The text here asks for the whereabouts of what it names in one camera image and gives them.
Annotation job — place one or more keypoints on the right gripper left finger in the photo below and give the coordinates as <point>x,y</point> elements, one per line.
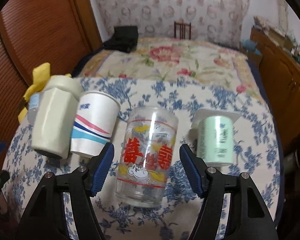
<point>44,216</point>

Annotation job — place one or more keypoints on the pink floral blanket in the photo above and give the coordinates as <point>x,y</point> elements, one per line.
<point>169,59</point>

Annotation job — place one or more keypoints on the dark wooden chair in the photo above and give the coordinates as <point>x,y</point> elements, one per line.
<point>184,30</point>

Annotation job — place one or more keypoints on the striped white paper cup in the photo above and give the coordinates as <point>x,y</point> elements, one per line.
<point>94,123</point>

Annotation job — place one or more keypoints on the printed clear glass cup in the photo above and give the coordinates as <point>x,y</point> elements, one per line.
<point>146,156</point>

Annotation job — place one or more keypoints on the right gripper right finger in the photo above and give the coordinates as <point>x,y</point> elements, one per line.
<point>248,215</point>

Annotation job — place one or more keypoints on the green yogurt cup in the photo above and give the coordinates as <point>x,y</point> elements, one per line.
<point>215,143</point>

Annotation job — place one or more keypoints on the wooden louvered wardrobe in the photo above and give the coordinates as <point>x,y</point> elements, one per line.
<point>32,32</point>

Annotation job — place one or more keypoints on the wooden sideboard cabinet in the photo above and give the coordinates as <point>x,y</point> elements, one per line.
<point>280,75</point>

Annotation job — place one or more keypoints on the blue cloth on box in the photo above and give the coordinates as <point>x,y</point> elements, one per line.
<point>250,46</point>

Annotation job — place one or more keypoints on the black bag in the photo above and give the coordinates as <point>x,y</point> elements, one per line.
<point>124,39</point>

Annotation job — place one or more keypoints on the small clear plastic cup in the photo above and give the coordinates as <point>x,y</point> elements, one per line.
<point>33,108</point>

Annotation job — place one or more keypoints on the yellow plush toy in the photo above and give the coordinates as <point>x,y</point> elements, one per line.
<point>41,75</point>

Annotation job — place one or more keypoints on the cream ceramic mug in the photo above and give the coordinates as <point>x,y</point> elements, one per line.
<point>55,118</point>

